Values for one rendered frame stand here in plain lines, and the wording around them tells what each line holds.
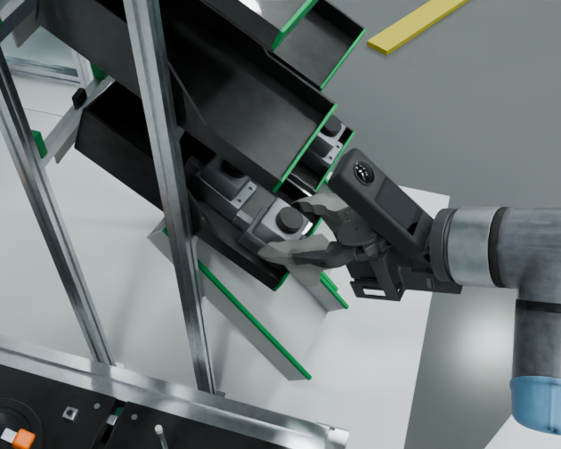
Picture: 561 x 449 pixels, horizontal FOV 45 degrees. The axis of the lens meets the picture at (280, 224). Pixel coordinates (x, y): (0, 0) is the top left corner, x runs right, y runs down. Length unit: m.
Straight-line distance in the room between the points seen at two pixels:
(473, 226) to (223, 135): 0.25
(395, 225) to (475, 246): 0.08
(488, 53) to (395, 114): 0.66
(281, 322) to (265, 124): 0.34
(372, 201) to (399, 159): 2.08
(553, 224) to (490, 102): 2.49
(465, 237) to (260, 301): 0.37
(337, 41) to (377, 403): 0.55
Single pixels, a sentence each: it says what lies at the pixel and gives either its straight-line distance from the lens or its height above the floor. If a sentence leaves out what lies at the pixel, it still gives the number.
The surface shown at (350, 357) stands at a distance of 1.11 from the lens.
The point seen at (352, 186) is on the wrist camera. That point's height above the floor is 1.37.
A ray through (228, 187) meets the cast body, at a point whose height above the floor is 1.28.
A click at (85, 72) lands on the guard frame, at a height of 0.91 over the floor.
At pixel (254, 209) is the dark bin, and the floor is 1.22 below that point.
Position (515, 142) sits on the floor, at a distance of 2.90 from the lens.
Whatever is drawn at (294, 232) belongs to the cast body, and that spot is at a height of 1.26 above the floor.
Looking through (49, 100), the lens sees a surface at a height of 0.86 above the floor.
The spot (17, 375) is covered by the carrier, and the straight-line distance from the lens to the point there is 1.03.
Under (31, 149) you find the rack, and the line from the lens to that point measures 0.76.
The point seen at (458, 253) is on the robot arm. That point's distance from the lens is 0.63.
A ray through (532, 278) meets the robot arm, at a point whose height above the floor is 1.36.
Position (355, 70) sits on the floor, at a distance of 3.15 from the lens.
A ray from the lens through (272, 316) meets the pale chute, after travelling 0.93.
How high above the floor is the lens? 1.81
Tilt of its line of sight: 48 degrees down
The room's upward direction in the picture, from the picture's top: straight up
